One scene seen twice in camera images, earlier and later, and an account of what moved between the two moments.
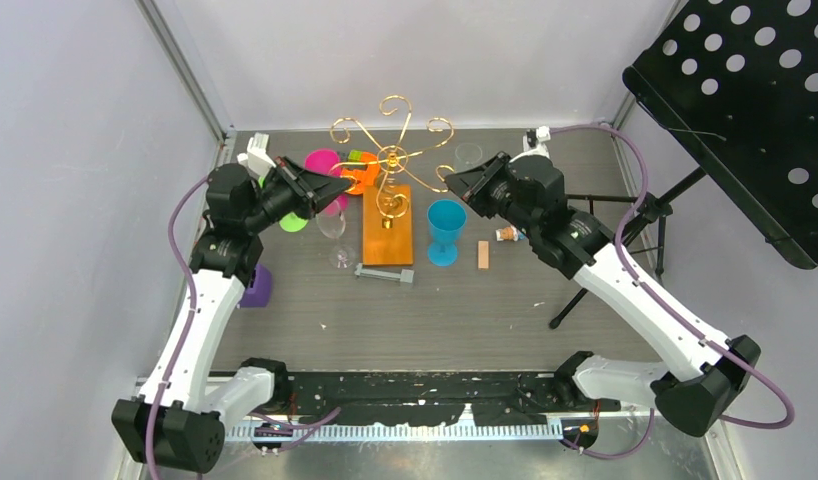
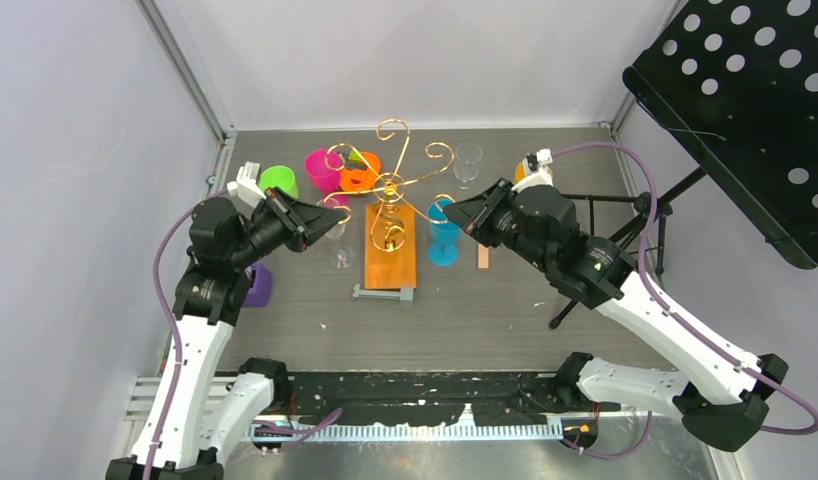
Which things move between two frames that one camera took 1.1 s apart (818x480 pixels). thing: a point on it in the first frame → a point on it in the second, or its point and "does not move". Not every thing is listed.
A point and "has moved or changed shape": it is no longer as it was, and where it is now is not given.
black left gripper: (306, 187) → (300, 236)
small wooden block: (483, 256) does not move
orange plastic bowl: (363, 176) does not move
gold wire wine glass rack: (388, 206) has moved or changed shape
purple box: (259, 290) does not move
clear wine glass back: (469, 153) does not move
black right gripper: (472, 186) → (475, 214)
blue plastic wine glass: (447, 218) does not move
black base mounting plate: (436, 399) does not move
